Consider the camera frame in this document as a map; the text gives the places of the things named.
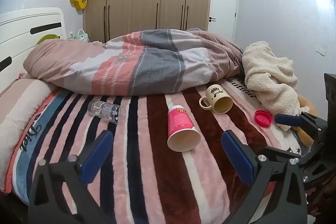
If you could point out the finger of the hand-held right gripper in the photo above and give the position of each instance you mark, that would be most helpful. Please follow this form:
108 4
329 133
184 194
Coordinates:
282 152
286 121

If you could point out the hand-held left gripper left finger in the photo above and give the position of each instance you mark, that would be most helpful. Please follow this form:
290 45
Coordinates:
96 159

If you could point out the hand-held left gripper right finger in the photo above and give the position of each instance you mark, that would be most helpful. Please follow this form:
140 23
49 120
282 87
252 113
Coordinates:
237 159

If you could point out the pink paper cup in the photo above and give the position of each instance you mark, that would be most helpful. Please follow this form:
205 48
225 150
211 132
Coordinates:
181 129

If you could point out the clear printed glass cup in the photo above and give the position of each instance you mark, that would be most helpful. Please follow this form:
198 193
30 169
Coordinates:
106 111

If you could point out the red plastic lid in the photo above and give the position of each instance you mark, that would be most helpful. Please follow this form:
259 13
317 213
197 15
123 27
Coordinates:
263 118

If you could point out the cream fleece blanket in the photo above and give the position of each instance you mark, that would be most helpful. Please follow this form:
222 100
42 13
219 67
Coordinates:
267 71

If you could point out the striped plush blanket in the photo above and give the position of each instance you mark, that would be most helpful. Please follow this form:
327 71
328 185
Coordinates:
147 174

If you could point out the white printed bed sheet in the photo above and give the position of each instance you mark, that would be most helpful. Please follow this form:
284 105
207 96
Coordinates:
240 85

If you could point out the cream cartoon mug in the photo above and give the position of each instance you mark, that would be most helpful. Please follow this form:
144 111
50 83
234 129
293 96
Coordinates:
219 99

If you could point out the pink striped pillow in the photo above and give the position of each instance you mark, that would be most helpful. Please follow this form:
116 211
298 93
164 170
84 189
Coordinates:
18 113

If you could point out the pink grey plaid duvet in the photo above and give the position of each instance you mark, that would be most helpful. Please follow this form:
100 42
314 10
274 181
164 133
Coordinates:
136 64

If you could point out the pale green plush toy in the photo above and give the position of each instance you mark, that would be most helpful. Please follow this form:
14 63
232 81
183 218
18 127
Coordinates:
81 36

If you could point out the white door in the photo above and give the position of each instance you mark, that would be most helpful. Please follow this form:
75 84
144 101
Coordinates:
223 8

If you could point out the green cushion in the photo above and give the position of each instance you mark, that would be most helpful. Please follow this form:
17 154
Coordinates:
48 38

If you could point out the white bed headboard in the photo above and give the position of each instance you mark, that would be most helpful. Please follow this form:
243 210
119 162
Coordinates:
23 27

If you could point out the white wall socket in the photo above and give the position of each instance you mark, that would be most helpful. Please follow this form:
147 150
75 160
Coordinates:
320 50

